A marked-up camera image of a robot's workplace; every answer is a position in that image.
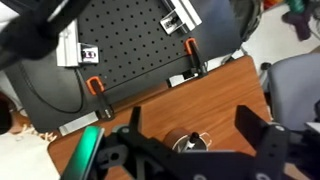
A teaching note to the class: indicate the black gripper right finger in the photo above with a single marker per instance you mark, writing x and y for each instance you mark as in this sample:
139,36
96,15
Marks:
250,125

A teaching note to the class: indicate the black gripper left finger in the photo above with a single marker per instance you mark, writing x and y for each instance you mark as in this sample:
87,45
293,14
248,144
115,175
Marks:
135,119

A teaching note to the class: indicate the steel measuring jar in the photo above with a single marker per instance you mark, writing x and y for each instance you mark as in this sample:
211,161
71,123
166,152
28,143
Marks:
177,138

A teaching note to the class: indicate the black marker pen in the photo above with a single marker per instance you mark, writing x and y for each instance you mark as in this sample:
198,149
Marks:
193,139

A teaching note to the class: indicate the orange black clamp near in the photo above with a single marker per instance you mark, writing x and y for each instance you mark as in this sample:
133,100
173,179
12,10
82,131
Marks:
96,88

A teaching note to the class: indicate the orange black clamp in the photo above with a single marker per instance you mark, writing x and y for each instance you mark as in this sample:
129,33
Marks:
198,65
96,88

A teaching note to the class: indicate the grey office chair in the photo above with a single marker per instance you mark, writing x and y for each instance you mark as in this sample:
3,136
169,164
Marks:
294,86

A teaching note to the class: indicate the black perforated breadboard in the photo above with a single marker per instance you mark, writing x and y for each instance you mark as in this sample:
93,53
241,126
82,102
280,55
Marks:
129,37

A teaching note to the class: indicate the orange black clamp far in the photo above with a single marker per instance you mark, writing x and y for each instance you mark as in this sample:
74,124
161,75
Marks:
198,65

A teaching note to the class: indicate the aluminium extrusion rail near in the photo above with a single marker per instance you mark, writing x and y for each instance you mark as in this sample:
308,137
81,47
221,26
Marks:
70,52

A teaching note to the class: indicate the aluminium extrusion rail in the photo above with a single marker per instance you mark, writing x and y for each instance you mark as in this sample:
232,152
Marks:
181,16
70,52

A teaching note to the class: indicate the aluminium extrusion rail far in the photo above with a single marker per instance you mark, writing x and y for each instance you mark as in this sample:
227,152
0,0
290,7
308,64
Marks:
181,16

